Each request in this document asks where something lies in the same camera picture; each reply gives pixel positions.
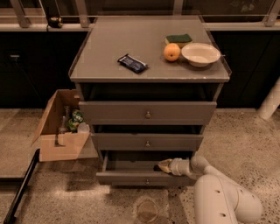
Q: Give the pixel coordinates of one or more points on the open cardboard box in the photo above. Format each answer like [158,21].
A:
[55,146]

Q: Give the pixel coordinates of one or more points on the green yellow sponge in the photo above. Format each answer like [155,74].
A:
[181,40]

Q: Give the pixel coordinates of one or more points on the round floor drain cover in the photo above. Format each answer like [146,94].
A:
[147,211]

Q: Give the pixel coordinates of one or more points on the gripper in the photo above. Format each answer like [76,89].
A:
[176,167]

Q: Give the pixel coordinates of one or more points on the grey drawer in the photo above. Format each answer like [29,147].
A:
[146,142]
[148,112]
[139,168]

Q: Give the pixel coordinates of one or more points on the black floor bar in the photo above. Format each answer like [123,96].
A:
[22,184]

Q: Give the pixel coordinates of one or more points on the white bowl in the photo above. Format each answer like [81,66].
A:
[200,54]

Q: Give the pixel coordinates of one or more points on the grey drawer cabinet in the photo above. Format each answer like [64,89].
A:
[99,77]

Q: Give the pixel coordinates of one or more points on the orange round fruit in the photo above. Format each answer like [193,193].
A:
[171,52]

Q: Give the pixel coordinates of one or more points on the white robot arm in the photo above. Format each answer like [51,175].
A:
[237,170]

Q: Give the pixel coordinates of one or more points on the clear glass bottle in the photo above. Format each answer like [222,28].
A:
[63,128]

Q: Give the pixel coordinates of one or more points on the dark blue snack packet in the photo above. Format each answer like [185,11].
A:
[132,64]

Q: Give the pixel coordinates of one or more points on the green crumpled packet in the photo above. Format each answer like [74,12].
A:
[75,120]

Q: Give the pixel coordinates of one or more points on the black device on ledge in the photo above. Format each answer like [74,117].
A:
[54,22]

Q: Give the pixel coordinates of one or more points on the grey bottom drawer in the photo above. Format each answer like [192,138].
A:
[139,168]

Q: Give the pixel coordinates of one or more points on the grey top drawer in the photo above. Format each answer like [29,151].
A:
[148,112]

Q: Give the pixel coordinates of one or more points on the grey middle drawer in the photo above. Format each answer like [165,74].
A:
[146,142]

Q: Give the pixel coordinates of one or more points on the white plastic cup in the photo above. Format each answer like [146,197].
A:
[83,128]

